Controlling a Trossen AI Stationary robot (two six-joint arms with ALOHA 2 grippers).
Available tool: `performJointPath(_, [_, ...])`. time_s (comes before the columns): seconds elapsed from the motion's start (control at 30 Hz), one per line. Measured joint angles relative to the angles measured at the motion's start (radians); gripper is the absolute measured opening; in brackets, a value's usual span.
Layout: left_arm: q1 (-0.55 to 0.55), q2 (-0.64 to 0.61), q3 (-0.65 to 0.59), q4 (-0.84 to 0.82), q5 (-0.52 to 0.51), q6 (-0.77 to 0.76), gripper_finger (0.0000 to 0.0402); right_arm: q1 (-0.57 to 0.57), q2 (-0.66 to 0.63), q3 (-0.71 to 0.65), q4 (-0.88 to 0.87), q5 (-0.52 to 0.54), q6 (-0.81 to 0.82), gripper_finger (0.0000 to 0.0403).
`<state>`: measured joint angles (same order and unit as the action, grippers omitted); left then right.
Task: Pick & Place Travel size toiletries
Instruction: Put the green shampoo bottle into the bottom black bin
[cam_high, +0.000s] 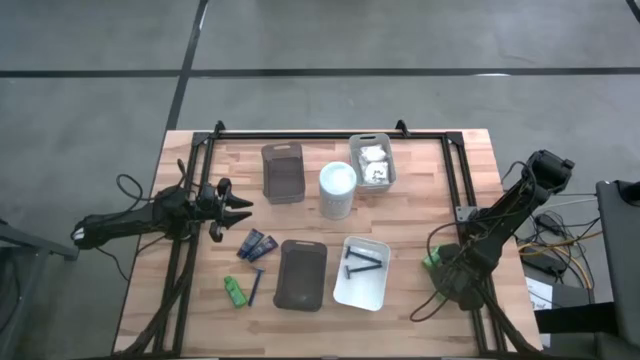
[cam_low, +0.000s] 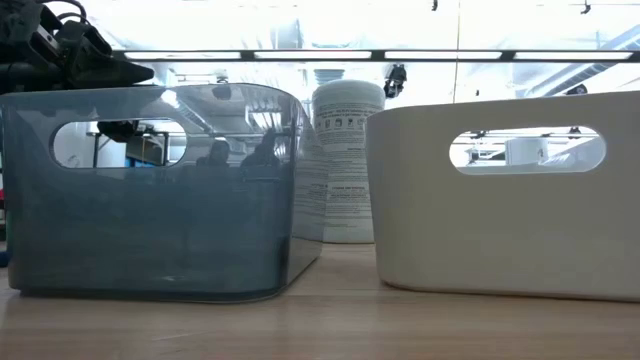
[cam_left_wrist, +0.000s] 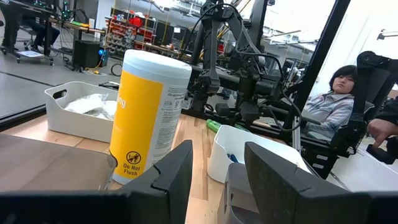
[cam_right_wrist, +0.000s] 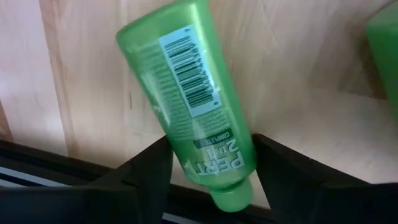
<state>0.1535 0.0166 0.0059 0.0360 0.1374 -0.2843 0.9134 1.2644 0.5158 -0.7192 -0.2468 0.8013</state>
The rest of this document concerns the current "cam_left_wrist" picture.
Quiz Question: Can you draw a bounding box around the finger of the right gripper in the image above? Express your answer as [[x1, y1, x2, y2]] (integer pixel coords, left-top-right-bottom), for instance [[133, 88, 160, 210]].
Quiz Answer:
[[238, 100, 261, 123], [215, 102, 231, 118]]

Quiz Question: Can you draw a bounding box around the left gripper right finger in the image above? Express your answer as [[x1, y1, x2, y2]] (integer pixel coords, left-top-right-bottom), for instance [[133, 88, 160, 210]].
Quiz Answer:
[[244, 141, 398, 224]]

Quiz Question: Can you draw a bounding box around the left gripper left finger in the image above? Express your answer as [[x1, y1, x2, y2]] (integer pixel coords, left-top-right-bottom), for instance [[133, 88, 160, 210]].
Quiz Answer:
[[0, 139, 194, 224]]

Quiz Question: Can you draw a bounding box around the white plastic bin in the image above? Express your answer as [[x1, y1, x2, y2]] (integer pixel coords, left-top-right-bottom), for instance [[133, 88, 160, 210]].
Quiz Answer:
[[207, 124, 312, 184], [44, 81, 121, 143]]

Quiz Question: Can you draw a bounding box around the white sachet packet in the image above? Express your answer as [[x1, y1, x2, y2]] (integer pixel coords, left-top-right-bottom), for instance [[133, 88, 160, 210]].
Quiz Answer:
[[64, 93, 108, 114], [93, 100, 118, 121]]

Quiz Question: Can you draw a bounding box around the smoky grey plastic bin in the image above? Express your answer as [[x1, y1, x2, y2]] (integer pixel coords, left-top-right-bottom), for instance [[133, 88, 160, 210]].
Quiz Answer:
[[0, 133, 118, 192], [216, 162, 265, 224]]

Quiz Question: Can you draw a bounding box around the person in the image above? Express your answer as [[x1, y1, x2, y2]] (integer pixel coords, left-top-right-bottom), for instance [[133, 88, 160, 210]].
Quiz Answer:
[[302, 64, 376, 142], [20, 14, 61, 53]]

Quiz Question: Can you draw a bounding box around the white wipes canister yellow label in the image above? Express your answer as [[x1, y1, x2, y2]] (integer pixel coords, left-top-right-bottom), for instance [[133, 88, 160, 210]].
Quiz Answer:
[[109, 49, 193, 185]]

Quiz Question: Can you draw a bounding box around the black office chair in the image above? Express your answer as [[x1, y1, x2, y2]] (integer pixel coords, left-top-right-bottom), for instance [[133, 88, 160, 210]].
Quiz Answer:
[[306, 50, 398, 180]]

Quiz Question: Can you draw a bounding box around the red parts shelf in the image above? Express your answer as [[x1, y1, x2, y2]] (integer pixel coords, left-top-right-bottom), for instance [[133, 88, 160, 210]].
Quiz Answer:
[[104, 15, 156, 58]]

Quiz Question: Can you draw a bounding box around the black computer tower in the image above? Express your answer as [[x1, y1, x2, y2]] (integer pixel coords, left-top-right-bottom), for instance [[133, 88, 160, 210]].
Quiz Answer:
[[73, 39, 101, 70]]

